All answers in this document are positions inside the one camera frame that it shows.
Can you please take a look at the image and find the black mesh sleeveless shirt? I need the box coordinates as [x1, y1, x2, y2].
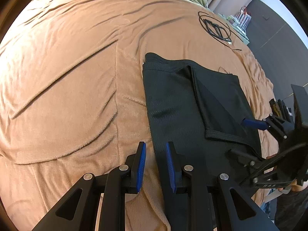
[141, 52, 263, 231]

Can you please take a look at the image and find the stack of folded dark clothes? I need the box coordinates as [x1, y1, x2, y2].
[269, 99, 294, 123]

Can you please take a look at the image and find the person right hand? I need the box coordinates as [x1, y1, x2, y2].
[278, 181, 307, 192]

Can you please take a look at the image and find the cream bedside cabinet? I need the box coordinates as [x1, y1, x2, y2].
[219, 14, 249, 45]

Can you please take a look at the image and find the black coiled cable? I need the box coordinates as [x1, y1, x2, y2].
[197, 11, 242, 52]

